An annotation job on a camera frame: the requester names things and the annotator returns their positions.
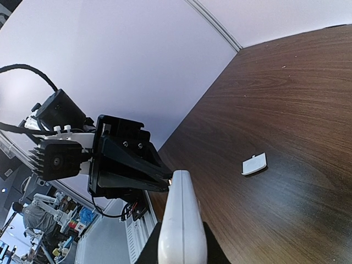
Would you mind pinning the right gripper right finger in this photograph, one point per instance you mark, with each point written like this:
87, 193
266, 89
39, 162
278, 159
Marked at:
215, 254

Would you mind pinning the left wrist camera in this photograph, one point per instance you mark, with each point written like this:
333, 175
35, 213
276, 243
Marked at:
65, 153

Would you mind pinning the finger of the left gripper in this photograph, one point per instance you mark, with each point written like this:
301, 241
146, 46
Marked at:
110, 180
135, 158

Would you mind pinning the white battery cover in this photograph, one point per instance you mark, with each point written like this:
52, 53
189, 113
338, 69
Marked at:
254, 164

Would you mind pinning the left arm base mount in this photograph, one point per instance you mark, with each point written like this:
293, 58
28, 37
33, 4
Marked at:
136, 209

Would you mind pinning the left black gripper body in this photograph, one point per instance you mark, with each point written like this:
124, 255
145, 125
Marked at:
119, 127

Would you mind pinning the white remote control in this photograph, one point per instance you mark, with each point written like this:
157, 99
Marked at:
182, 237

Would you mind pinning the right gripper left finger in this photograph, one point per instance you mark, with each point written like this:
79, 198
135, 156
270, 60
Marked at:
149, 254

